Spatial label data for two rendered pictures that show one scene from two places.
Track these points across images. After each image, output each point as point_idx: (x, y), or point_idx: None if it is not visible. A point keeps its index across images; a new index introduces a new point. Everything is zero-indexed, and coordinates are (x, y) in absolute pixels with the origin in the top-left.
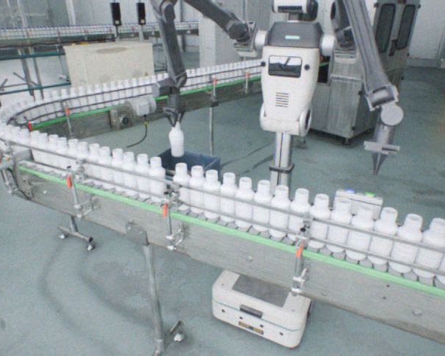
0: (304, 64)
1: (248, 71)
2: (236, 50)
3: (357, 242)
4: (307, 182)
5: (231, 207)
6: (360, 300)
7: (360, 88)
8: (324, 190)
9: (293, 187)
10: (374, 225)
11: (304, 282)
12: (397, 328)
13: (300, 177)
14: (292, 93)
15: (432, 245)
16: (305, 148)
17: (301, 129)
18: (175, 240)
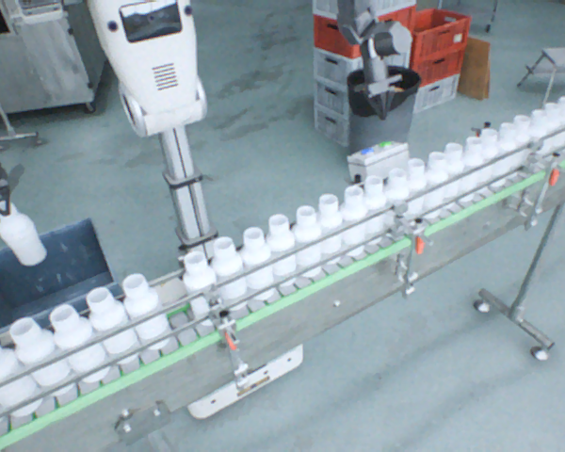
0: (183, 8)
1: None
2: (25, 13)
3: (439, 197)
4: (103, 185)
5: (295, 261)
6: (446, 250)
7: (67, 24)
8: (133, 182)
9: (92, 201)
10: (445, 169)
11: (397, 277)
12: (471, 251)
13: (86, 185)
14: (178, 59)
15: (492, 157)
16: (46, 142)
17: (205, 109)
18: (224, 369)
